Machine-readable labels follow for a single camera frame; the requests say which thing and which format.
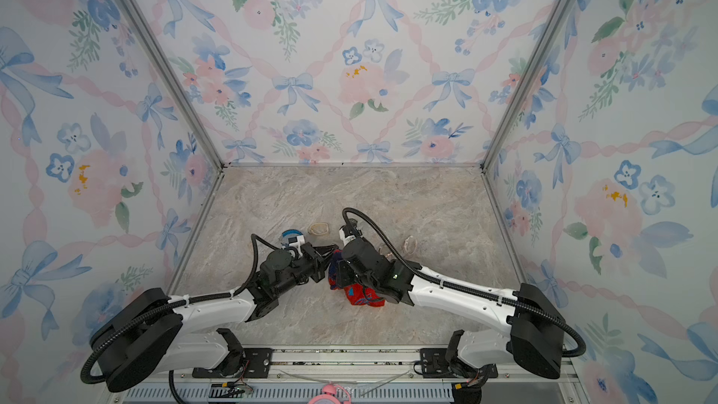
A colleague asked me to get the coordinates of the red blue patterned cloth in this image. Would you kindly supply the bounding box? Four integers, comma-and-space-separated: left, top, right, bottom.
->
327, 250, 385, 308

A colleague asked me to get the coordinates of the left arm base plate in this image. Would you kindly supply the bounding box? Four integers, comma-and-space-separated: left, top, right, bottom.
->
192, 348, 274, 380

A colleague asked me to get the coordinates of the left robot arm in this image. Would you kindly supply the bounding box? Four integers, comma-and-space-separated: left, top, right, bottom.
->
80, 243, 338, 393

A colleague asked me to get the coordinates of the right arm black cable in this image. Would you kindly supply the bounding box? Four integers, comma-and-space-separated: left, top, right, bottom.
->
341, 206, 587, 358

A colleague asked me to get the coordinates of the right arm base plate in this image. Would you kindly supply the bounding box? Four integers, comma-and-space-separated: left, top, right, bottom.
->
414, 348, 498, 382

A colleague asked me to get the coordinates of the pink round object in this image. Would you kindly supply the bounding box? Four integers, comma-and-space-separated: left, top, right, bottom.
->
309, 383, 353, 404

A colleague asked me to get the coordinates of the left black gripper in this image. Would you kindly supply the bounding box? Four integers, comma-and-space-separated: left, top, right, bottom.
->
275, 244, 340, 299

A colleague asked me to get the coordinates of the gold bracelet watch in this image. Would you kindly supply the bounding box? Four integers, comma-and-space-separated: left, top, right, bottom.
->
378, 243, 394, 259

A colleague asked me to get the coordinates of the blue strap watch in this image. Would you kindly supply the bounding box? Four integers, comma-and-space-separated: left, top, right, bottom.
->
280, 229, 303, 241

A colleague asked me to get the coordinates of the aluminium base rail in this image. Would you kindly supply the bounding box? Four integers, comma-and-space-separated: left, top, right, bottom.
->
108, 343, 582, 387

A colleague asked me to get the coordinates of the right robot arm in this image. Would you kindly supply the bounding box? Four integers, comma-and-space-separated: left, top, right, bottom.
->
338, 236, 587, 380

